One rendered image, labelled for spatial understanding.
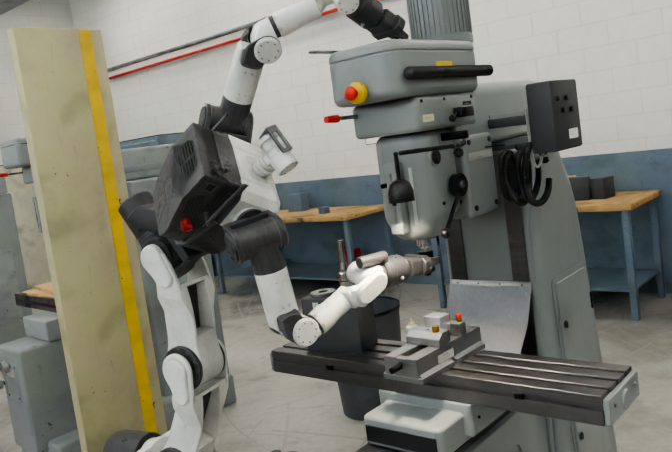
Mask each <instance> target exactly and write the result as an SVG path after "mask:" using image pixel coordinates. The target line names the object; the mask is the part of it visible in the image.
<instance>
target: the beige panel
mask: <svg viewBox="0 0 672 452"><path fill-rule="evenodd" d="M7 34H8V40H9V45H10V51H11V57H12V62H13V68H14V74H15V79H16V85H17V90H18V96H19V102H20V107H21V113H22V119H23V124H24V130H25V136H26V141H27V147H28V152H29V158H30V164H31V169H32V175H33V181H34V186H35V192H36V197H37V203H38V209H39V214H40V220H41V226H42V231H43V237H44V242H45V248H46V254H47V259H48V265H49V271H50V276H51V282H52V287H53V293H54V299H55V304H56V310H57V316H58V321H59V327H60V333H61V338H62V344H63V349H64V355H65V361H66V366H67V372H68V378H69V383H70V389H71V394H72V400H73V406H74V411H75V417H76V423H77V428H78V434H79V439H80V445H81V451H82V452H103V448H104V445H105V443H106V441H107V440H108V438H109V437H110V436H111V435H112V434H113V433H115V432H116V431H118V430H138V431H145V432H155V433H158V434H159V435H161V436H162V435H163V434H165V433H166V432H168V431H167V425H166V419H165V413H164V407H163V401H162V395H161V389H160V383H159V377H158V371H157V365H156V359H155V353H154V347H153V341H152V335H151V329H150V323H149V317H148V311H147V305H146V299H145V293H144V287H143V281H142V275H141V269H140V263H139V257H138V251H137V245H136V239H135V236H134V234H133V233H132V231H131V230H130V228H129V227H128V225H127V224H126V222H125V221H124V219H123V218H122V216H121V215H120V213H119V212H118V209H119V206H120V205H121V204H122V203H123V202H124V201H125V200H126V199H127V198H129V196H128V190H127V184H126V178H125V172H124V166H123V160H122V154H121V148H120V142H119V136H118V130H117V124H116V118H115V112H114V106H113V100H112V94H111V88H110V82H109V76H108V70H107V64H106V58H105V52H104V46H103V40H102V34H101V30H95V29H61V28H27V27H12V28H10V29H8V30H7Z"/></svg>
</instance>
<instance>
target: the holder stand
mask: <svg viewBox="0 0 672 452"><path fill-rule="evenodd" d="M335 291H336V290H335V289H334V288H325V289H319V290H315V291H312V292H311V295H309V296H307V297H305V298H303V299H301V305H302V312H303V315H305V316H308V313H310V312H311V311H312V310H313V309H314V308H315V307H316V306H318V305H319V304H321V303H322V302H324V301H325V300H326V299H327V298H328V297H330V296H331V295H332V294H333V293H334V292H335ZM377 342H378V339H377V331H376V324H375V317H374V309H373V302H372V301H371V302H370V303H369V304H368V305H367V306H366V307H357V308H350V309H349V310H348V311H347V312H346V313H345V314H344V315H343V316H342V317H340V318H339V319H338V321H337V322H336V323H335V325H334V326H332V327H331V328H330V329H329V330H328V331H327V332H326V333H325V334H324V333H323V334H322V335H321V336H319V337H318V338H317V340H316V341H315V343H313V344H312V345H310V346H308V351H321V352H345V353H363V352H365V351H366V350H368V349H369V348H370V347H372V346H373V345H375V344H376V343H377Z"/></svg>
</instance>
